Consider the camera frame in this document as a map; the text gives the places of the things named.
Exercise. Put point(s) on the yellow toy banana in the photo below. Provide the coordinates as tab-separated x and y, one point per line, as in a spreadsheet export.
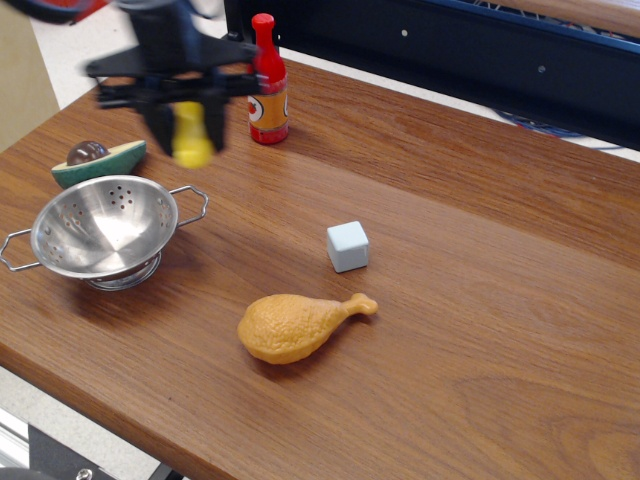
192	147

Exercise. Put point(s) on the light grey cube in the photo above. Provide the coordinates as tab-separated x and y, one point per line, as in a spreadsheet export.
348	246

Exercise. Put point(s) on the metal colander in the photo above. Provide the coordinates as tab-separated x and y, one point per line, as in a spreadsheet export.
109	231

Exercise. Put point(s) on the black bracket with screw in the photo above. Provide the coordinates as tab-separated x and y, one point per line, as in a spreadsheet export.
112	459

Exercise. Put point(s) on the red box on floor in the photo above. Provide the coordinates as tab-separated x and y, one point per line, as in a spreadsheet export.
88	8

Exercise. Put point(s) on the beige cabinet panel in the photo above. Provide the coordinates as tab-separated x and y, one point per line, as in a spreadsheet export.
27	95

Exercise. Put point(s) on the red toy ketchup bottle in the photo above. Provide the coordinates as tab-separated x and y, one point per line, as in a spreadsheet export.
268	110

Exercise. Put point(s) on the toy avocado half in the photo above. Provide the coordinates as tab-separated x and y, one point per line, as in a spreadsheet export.
90	159

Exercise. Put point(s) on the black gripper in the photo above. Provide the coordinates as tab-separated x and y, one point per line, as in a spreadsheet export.
173	61

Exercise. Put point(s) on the toy chicken drumstick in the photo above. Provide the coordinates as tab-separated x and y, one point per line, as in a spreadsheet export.
285	328

